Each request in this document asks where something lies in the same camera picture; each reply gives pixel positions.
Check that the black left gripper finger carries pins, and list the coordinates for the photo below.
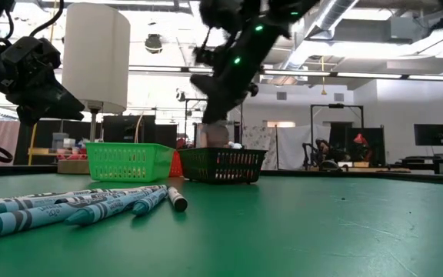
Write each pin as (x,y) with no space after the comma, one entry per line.
(33,117)
(58,102)

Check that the black plastic basket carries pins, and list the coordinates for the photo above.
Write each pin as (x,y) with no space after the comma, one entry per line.
(221,165)

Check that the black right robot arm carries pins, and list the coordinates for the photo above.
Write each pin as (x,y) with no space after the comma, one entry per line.
(221,11)

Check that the silver ceiling duct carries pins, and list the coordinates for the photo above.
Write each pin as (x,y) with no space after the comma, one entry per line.
(314,34)

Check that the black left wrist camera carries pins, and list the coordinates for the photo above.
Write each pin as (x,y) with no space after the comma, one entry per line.
(33,52)

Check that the black background robot arm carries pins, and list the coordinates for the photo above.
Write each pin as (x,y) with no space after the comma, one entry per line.
(310,154)

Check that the yellow slanted pole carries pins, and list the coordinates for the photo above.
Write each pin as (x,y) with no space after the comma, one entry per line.
(33,144)

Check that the patterned white curtain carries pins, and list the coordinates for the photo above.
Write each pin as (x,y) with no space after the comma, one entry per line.
(260,146)

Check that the black ceiling dome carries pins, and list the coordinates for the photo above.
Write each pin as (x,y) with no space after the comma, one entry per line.
(153,43)

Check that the green plastic basket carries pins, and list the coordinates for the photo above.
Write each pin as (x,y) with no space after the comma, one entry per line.
(129,161)

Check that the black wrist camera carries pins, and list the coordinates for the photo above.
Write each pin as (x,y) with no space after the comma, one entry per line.
(206,55)
(33,52)

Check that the black monitor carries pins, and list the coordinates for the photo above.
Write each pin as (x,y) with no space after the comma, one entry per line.
(431,134)

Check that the black partition panels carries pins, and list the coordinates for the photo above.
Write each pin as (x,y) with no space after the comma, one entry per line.
(148,134)

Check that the person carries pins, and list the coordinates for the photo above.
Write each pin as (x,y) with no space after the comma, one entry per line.
(214,134)
(323,148)

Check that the grey storage box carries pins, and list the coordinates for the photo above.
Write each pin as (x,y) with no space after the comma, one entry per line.
(60,140)

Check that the small white object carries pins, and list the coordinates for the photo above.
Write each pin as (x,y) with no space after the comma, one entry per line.
(235,145)

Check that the red plastic basket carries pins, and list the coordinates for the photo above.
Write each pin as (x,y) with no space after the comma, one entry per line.
(175,165)

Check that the long ceiling light strip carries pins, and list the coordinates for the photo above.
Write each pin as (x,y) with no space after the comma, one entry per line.
(302,72)

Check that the red desk lamp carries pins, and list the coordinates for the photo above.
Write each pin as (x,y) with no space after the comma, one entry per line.
(360,139)

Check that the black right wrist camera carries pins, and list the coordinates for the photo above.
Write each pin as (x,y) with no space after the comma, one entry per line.
(206,55)

